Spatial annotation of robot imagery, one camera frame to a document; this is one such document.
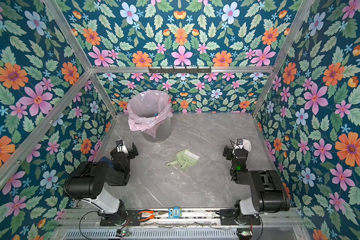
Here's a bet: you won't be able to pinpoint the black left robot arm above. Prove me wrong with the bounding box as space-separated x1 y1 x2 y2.
64 139 139 226

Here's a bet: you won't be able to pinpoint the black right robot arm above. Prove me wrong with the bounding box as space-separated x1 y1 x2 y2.
217 139 291 226

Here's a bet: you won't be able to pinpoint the pink plastic bin liner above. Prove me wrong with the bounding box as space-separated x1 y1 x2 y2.
127 90 173 134

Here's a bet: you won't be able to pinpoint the light green hand brush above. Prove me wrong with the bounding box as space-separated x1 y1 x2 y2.
180 150 200 172

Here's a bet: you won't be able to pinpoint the blue owl figurine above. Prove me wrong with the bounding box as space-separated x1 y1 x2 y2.
168 207 182 219

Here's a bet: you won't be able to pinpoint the light green dustpan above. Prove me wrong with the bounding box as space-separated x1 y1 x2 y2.
167 149 191 168

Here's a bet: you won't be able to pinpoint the metal mesh trash bin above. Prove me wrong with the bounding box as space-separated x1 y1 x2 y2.
142 117 172 143

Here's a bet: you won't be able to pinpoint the orange handled pliers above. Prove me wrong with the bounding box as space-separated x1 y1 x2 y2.
138 210 169 222

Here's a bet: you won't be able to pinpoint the black wall hook rail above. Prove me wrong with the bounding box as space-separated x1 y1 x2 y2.
148 66 212 75

